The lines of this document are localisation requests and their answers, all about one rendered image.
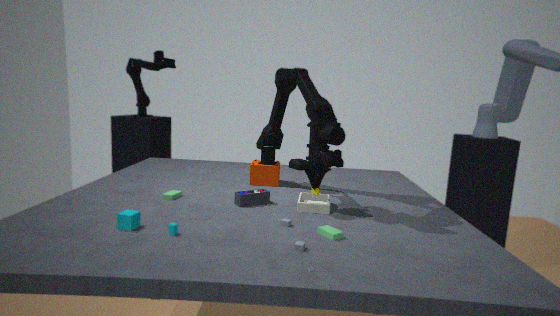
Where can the small teal cylinder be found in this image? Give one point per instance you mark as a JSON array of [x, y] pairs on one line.
[[172, 229]]

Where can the teal cube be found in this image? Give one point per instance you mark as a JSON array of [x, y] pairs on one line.
[[128, 220]]

